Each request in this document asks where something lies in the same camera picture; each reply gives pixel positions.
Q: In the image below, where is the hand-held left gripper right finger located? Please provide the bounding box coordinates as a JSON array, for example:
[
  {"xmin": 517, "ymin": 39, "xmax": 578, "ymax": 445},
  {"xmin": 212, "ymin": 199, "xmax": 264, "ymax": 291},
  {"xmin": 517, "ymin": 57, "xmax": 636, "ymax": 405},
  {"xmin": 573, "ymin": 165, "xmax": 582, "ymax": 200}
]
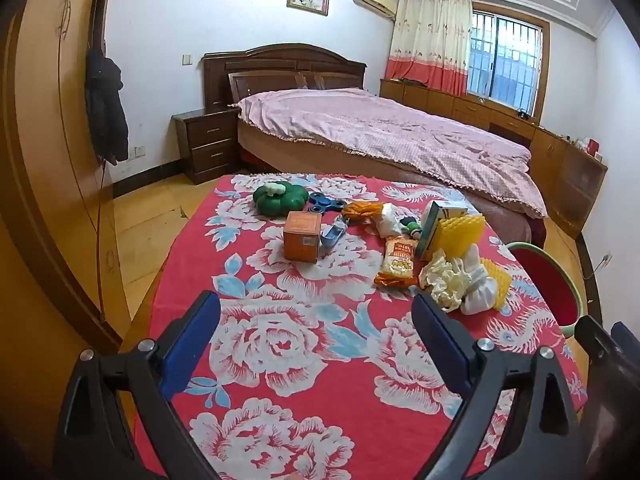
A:
[{"xmin": 410, "ymin": 292, "xmax": 593, "ymax": 480}]

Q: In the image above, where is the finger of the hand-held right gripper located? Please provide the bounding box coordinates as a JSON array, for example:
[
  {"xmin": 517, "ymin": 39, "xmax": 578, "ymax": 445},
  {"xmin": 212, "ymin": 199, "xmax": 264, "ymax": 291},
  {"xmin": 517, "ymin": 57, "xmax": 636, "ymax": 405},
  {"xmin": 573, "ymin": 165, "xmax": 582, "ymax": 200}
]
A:
[
  {"xmin": 574, "ymin": 316, "xmax": 640, "ymax": 398},
  {"xmin": 611, "ymin": 321, "xmax": 640, "ymax": 361}
]

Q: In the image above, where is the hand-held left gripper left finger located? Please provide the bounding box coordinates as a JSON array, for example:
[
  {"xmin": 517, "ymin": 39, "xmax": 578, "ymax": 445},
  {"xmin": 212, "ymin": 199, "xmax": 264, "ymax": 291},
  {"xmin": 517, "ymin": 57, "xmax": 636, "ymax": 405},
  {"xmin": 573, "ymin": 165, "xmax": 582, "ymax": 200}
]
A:
[{"xmin": 52, "ymin": 290, "xmax": 222, "ymax": 480}]

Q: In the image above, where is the cream paper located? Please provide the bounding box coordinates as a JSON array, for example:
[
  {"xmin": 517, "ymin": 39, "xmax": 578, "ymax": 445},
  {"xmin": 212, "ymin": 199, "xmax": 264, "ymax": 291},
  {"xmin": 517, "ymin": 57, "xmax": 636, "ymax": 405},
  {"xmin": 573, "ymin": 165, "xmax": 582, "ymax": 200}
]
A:
[{"xmin": 419, "ymin": 249, "xmax": 466, "ymax": 311}]

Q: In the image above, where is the red basin with green rim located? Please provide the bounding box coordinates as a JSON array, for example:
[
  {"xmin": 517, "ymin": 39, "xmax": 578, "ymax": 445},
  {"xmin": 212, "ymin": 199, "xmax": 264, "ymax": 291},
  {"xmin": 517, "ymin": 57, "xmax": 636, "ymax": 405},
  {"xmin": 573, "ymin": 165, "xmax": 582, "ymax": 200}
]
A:
[{"xmin": 506, "ymin": 241, "xmax": 583, "ymax": 338}]

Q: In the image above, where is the yellow sponge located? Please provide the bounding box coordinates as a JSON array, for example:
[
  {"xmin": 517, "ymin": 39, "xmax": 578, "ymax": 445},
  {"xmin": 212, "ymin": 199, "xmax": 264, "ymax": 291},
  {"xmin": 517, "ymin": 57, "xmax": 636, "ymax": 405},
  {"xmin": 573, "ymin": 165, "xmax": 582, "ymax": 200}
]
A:
[
  {"xmin": 477, "ymin": 257, "xmax": 513, "ymax": 311},
  {"xmin": 437, "ymin": 213, "xmax": 486, "ymax": 261}
]

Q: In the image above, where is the orange snack packet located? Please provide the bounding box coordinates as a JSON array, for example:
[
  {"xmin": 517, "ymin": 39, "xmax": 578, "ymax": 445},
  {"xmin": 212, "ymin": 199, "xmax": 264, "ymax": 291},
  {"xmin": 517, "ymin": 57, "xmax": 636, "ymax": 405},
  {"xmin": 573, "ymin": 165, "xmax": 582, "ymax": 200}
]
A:
[{"xmin": 374, "ymin": 236, "xmax": 418, "ymax": 291}]

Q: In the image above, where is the white box with blue print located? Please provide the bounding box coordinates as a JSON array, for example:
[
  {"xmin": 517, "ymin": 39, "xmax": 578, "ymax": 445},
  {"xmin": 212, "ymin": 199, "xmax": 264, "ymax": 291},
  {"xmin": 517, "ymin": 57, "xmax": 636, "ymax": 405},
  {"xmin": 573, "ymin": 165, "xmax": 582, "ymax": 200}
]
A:
[{"xmin": 417, "ymin": 200, "xmax": 468, "ymax": 261}]

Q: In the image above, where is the white plastic bag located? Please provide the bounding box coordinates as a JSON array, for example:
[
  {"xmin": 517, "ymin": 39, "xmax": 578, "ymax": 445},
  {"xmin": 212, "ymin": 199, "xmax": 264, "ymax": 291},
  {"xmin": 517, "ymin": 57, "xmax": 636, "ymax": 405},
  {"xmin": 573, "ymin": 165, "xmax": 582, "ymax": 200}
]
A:
[{"xmin": 375, "ymin": 204, "xmax": 408, "ymax": 238}]

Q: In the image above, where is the orange cardboard box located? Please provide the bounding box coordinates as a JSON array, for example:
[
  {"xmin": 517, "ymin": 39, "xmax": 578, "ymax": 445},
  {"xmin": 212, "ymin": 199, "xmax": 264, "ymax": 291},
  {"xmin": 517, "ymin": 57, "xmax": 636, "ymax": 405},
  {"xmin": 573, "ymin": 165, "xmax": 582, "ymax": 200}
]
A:
[{"xmin": 282, "ymin": 211, "xmax": 323, "ymax": 262}]

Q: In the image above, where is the orange plastic bag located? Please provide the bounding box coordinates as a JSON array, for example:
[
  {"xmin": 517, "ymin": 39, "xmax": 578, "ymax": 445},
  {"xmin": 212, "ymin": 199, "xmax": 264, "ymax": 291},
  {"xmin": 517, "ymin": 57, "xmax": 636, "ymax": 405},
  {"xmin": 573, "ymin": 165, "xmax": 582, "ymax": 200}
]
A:
[{"xmin": 344, "ymin": 200, "xmax": 388, "ymax": 226}]

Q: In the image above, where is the red floral tablecloth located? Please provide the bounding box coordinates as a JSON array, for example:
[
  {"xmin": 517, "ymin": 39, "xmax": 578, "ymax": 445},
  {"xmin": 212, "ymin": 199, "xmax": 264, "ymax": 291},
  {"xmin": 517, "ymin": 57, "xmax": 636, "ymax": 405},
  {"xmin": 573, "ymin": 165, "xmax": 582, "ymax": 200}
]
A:
[{"xmin": 132, "ymin": 172, "xmax": 588, "ymax": 480}]

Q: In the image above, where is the green pumpkin toy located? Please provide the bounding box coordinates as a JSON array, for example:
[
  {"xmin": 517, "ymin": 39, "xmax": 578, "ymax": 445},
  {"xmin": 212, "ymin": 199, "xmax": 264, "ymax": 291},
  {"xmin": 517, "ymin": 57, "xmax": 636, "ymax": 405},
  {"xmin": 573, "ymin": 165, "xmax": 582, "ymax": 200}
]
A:
[{"xmin": 251, "ymin": 180, "xmax": 307, "ymax": 219}]

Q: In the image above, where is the blue fidget spinner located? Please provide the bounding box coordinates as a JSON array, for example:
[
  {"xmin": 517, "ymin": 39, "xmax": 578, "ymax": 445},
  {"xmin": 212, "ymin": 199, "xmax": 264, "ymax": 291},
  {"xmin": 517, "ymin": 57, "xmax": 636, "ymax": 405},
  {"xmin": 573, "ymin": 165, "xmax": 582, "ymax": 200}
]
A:
[{"xmin": 304, "ymin": 191, "xmax": 347, "ymax": 217}]

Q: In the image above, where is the long low wooden cabinet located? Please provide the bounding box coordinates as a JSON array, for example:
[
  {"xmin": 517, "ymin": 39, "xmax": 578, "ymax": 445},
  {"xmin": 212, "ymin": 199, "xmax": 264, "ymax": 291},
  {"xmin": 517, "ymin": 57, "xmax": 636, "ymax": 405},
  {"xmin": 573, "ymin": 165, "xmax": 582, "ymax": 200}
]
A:
[{"xmin": 379, "ymin": 78, "xmax": 608, "ymax": 233}]

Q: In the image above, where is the dark wooden nightstand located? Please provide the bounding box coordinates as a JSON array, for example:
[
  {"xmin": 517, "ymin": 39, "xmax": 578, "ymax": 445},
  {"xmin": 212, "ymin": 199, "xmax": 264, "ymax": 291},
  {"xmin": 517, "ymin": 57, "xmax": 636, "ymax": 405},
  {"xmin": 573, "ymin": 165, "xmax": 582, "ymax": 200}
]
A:
[{"xmin": 171, "ymin": 107, "xmax": 243, "ymax": 186}]

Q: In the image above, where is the pink checked blanket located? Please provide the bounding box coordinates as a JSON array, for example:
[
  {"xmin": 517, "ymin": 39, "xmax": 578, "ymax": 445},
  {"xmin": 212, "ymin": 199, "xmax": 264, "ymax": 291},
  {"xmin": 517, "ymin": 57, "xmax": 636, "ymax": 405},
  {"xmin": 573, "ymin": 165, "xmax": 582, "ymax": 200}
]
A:
[{"xmin": 236, "ymin": 87, "xmax": 548, "ymax": 218}]

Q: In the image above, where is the wooden wardrobe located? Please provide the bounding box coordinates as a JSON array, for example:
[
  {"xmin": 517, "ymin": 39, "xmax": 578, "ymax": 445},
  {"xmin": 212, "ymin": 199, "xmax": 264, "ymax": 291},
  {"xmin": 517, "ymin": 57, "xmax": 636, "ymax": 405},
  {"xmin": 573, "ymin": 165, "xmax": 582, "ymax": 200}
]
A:
[{"xmin": 0, "ymin": 0, "xmax": 126, "ymax": 353}]

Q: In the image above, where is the black hanging jacket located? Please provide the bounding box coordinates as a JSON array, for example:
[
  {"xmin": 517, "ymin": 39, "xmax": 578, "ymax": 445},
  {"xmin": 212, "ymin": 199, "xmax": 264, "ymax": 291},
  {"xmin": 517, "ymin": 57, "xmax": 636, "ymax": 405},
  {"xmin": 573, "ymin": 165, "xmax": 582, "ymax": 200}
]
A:
[{"xmin": 84, "ymin": 49, "xmax": 130, "ymax": 165}]

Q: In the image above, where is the wooden bed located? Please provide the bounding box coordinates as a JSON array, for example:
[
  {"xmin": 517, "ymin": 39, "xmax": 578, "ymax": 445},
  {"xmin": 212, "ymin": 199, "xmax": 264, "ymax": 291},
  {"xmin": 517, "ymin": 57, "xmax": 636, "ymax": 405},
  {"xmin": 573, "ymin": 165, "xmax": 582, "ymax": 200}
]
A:
[{"xmin": 201, "ymin": 42, "xmax": 548, "ymax": 250}]

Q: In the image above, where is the barred window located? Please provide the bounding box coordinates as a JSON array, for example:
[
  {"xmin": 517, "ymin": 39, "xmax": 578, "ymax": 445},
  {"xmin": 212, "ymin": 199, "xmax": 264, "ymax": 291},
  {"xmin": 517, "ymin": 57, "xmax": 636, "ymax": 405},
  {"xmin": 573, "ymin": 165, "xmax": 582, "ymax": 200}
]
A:
[{"xmin": 467, "ymin": 2, "xmax": 551, "ymax": 121}]

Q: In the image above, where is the cream and red curtain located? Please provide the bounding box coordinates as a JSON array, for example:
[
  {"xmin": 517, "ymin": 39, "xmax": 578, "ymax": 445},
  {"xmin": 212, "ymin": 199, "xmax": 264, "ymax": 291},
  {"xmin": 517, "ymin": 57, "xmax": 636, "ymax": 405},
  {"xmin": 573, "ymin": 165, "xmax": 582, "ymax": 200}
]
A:
[{"xmin": 385, "ymin": 0, "xmax": 473, "ymax": 97}]

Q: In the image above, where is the wall socket with cable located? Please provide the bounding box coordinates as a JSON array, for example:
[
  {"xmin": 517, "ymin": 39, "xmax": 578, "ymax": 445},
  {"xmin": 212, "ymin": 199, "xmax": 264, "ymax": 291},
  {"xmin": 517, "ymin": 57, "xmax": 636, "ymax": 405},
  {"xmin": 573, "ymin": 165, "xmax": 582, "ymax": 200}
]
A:
[{"xmin": 585, "ymin": 252, "xmax": 613, "ymax": 278}]

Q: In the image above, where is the wall air conditioner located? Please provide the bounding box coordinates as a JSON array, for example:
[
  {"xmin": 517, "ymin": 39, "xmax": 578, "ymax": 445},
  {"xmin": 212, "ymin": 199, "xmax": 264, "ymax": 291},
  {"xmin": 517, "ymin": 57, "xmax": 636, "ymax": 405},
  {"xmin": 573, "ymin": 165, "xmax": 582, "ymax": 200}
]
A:
[{"xmin": 352, "ymin": 0, "xmax": 398, "ymax": 22}]

